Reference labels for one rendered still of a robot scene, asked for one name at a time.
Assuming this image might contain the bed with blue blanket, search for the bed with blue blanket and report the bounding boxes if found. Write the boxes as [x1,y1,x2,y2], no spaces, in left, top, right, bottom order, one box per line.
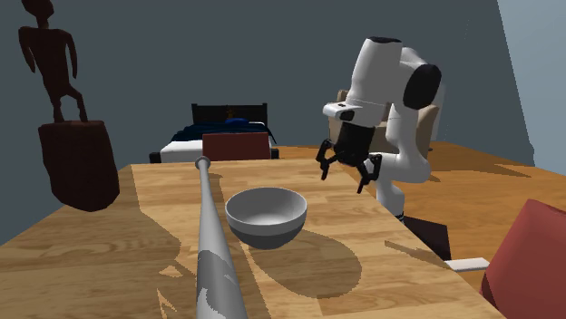
[149,101,281,165]

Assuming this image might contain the grey baseball bat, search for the grey baseball bat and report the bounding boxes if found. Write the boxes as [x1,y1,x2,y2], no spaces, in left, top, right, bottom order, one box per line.
[194,155,249,319]

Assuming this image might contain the dark robot stand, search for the dark robot stand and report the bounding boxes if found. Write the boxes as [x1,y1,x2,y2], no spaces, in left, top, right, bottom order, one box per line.
[403,215,453,262]

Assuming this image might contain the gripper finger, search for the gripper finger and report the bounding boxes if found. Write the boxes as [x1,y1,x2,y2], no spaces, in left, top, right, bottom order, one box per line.
[356,152,384,195]
[315,138,338,182]

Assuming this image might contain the red armchair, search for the red armchair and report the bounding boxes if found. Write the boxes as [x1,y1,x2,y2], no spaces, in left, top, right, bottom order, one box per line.
[479,198,566,319]

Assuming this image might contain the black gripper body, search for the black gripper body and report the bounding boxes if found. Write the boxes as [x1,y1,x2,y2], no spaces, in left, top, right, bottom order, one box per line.
[333,121,378,169]

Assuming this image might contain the grey bowl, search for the grey bowl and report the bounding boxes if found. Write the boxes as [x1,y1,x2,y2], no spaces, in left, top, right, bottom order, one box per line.
[224,187,308,251]

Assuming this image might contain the dark red chair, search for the dark red chair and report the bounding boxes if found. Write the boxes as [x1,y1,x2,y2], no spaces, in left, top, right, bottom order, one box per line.
[201,131,272,162]

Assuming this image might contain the white flat slab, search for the white flat slab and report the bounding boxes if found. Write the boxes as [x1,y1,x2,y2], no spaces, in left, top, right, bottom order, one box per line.
[444,257,491,273]

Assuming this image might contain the dark brown figure statue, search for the dark brown figure statue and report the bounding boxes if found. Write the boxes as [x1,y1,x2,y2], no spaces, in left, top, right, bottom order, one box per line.
[17,0,122,214]

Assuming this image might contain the beige armchair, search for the beige armchair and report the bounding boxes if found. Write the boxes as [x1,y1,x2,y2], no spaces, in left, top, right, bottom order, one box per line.
[327,89,442,154]

